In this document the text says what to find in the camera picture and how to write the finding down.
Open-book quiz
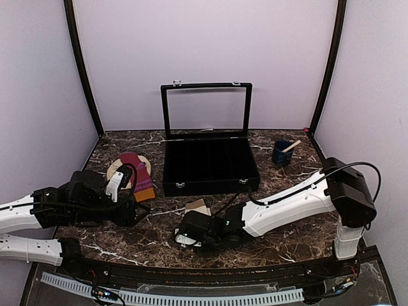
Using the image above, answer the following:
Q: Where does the black display case with lid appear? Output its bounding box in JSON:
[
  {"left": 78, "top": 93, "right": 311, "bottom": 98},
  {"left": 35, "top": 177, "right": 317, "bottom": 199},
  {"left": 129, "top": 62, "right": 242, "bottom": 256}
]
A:
[{"left": 161, "top": 82, "right": 261, "bottom": 197}]

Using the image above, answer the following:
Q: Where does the beige round embroidered coaster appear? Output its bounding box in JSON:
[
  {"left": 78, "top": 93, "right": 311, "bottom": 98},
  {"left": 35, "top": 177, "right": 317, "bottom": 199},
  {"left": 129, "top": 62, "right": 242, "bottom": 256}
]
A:
[{"left": 106, "top": 156, "right": 152, "bottom": 190}]

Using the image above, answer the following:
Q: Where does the right black frame post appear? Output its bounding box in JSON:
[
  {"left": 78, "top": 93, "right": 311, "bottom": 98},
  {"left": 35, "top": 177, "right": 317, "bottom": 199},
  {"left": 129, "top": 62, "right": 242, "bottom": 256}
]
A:
[{"left": 308, "top": 0, "right": 348, "bottom": 136}]

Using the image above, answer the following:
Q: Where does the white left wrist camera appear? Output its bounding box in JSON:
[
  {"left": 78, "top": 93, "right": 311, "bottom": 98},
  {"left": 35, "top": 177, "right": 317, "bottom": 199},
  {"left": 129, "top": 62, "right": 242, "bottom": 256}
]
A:
[{"left": 105, "top": 168, "right": 132, "bottom": 203}]

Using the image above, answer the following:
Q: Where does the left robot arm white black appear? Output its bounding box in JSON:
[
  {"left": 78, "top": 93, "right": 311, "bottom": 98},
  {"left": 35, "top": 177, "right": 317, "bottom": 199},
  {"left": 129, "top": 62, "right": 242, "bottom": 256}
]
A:
[{"left": 1, "top": 167, "right": 150, "bottom": 278}]

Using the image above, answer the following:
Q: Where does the left black frame post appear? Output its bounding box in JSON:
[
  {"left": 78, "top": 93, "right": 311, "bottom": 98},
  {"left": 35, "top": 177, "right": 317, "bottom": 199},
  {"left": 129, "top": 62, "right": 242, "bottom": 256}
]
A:
[{"left": 63, "top": 0, "right": 105, "bottom": 138}]

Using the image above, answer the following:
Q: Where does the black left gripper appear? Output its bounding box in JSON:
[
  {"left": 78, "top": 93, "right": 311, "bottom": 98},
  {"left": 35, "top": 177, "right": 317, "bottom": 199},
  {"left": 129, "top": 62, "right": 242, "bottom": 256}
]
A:
[{"left": 71, "top": 195, "right": 150, "bottom": 228}]

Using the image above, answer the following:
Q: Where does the maroon purple orange sock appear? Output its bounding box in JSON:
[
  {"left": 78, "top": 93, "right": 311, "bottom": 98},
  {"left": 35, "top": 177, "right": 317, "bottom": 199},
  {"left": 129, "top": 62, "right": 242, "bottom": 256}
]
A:
[{"left": 119, "top": 152, "right": 156, "bottom": 203}]

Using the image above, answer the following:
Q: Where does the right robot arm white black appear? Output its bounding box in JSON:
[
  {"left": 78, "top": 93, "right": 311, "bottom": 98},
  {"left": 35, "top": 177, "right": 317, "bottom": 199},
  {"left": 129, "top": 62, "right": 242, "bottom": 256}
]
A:
[{"left": 174, "top": 157, "right": 379, "bottom": 277}]

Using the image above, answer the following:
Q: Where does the beige brown block sock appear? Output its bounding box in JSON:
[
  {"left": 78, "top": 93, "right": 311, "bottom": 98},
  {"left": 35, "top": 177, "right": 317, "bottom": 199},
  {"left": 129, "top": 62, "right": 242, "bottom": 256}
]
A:
[{"left": 185, "top": 198, "right": 212, "bottom": 215}]

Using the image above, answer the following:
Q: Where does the wooden stick in mug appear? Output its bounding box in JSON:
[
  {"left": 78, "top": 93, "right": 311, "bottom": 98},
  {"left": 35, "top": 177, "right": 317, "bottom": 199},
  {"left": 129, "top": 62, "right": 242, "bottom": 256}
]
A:
[{"left": 282, "top": 140, "right": 301, "bottom": 153}]

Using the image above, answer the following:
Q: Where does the black frame post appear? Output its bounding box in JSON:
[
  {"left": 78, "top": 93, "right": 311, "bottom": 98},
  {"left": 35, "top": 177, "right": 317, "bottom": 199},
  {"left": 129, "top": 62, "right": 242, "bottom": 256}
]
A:
[
  {"left": 63, "top": 0, "right": 105, "bottom": 138},
  {"left": 308, "top": 0, "right": 348, "bottom": 136}
]

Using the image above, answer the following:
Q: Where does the white slotted cable duct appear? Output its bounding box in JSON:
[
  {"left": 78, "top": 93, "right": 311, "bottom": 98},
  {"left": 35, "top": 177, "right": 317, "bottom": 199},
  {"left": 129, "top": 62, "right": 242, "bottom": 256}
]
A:
[{"left": 40, "top": 272, "right": 305, "bottom": 306}]

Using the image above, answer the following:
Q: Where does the dark blue mug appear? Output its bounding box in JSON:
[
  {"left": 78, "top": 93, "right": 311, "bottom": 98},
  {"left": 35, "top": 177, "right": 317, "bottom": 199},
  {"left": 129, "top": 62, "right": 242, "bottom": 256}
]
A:
[{"left": 272, "top": 140, "right": 294, "bottom": 167}]

